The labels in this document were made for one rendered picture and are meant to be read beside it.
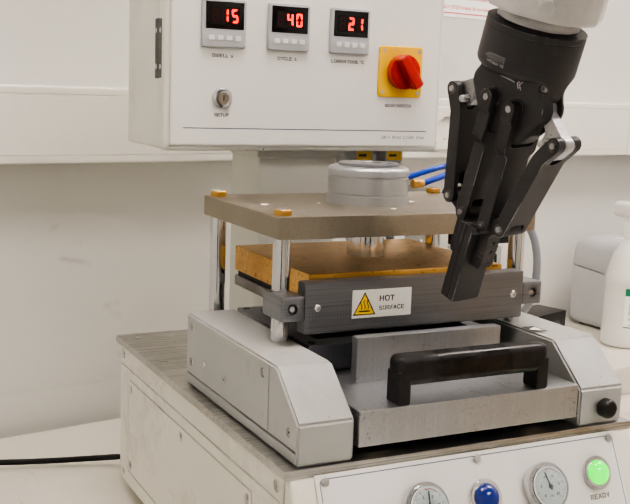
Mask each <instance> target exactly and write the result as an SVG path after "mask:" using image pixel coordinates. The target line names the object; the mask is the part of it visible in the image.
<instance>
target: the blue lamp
mask: <svg viewBox="0 0 630 504"><path fill-rule="evenodd" d="M475 501H476V504H499V501H500V495H499V492H498V490H497V489H496V487H495V486H493V485H492V484H490V483H482V484H480V485H479V486H478V487H477V489H476V491H475Z"/></svg>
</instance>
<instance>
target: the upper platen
mask: <svg viewBox="0 0 630 504"><path fill-rule="evenodd" d="M451 254H452V250H448V249H444V248H441V247H437V246H434V245H430V244H426V243H423V242H419V241H415V240H412V239H384V237H361V238H347V241H331V242H306V243H291V272H290V291H293V292H295V293H297V294H298V282H299V281H300V280H315V279H333V278H350V277H368V276H385V275H403V274H420V273H438V272H447V269H448V265H449V261H450V258H451ZM272 261H273V244H255V245H236V254H235V269H236V270H238V274H235V284H236V285H238V286H240V287H242V288H245V289H247V290H249V291H251V292H253V293H255V294H257V295H259V296H261V297H263V290H264V289H272ZM490 269H502V265H501V264H499V263H496V262H493V264H492V265H491V266H490V267H487V268H486V270H490Z"/></svg>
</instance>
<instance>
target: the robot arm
mask: <svg viewBox="0 0 630 504"><path fill-rule="evenodd" d="M488 2H489V3H490V4H492V5H494V6H496V7H498V8H494V9H491V10H489V11H488V13H487V17H486V21H485V25H484V29H483V32H482V36H481V40H480V44H479V47H478V51H477V56H478V59H479V61H480V62H481V64H480V66H479V67H478V68H477V70H476V71H475V73H474V77H473V78H471V79H468V80H459V81H450V82H449V84H448V86H447V90H448V97H449V104H450V110H451V111H450V122H449V134H448V146H447V157H446V169H445V180H444V192H443V196H444V199H445V200H446V201H447V202H452V203H453V205H454V206H455V208H456V210H455V212H456V216H457V221H456V225H455V228H454V233H453V235H452V239H451V243H450V249H451V250H452V254H451V258H450V261H449V265H448V269H447V272H446V276H445V279H444V283H443V286H442V290H441V294H443V295H444V296H445V297H447V298H448V299H449V300H450V301H451V302H457V301H462V300H467V299H472V298H476V297H478V295H479V291H480V288H481V284H482V281H483V278H484V274H485V271H486V268H487V267H490V266H491V265H492V264H493V261H494V258H495V254H496V253H495V252H496V251H497V248H498V245H499V241H500V238H501V237H505V236H512V235H518V234H523V233H524V232H525V230H526V229H527V227H528V225H529V223H530V222H531V220H532V218H533V217H534V215H535V213H536V211H537V210H538V208H539V206H540V204H541V203H542V201H543V199H544V197H545V196H546V194H547V192H548V190H549V189H550V187H551V185H552V183H553V182H554V180H555V178H556V176H557V175H558V173H559V171H560V169H561V168H562V166H563V164H564V163H565V162H566V161H567V160H568V159H570V158H571V157H572V156H573V155H574V154H576V153H577V152H578V151H579V150H580V148H581V145H582V143H581V140H580V138H579V137H577V136H569V134H568V132H567V130H566V128H565V126H564V125H563V123H562V121H561V118H562V117H563V114H564V93H565V90H566V89H567V87H568V86H569V84H570V83H571V82H572V81H573V80H574V78H575V76H576V73H577V70H578V67H579V63H580V60H581V57H582V54H583V51H584V47H585V44H586V41H587V38H588V35H587V33H586V32H585V31H584V30H583V29H581V28H595V27H597V26H598V25H599V24H600V23H601V22H602V21H603V18H604V15H605V12H606V9H607V6H608V3H609V0H488ZM544 133H545V135H544V137H543V138H542V140H539V137H540V136H541V135H543V134H544ZM538 140H539V141H538ZM536 146H538V147H539V149H538V150H537V151H536V152H535V150H536ZM534 152H535V154H534V155H533V156H532V158H531V159H530V161H529V163H528V165H527V162H528V158H529V157H530V155H532V154H533V153H534ZM526 165H527V166H526ZM458 183H461V186H458Z"/></svg>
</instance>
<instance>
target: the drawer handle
mask: <svg viewBox="0 0 630 504"><path fill-rule="evenodd" d="M548 364H549V358H548V357H547V346H546V344H545V343H543V342H540V341H537V340H528V341H517V342H507V343H497V344H487V345H476V346H466V347H456V348H445V349H435V350H425V351H414V352H404V353H395V354H393V355H392V356H391V359H390V368H388V378H387V400H389V401H390V402H392V403H394V404H396V405H398V406H403V405H409V404H410V397H411V385H417V384H426V383H435V382H443V381H452V380H461V379H470V378H478V377H487V376H496V375H505V374H513V373H522V372H524V375H523V383H524V384H527V385H529V386H531V387H534V388H536V389H540V388H546V387H547V377H548Z"/></svg>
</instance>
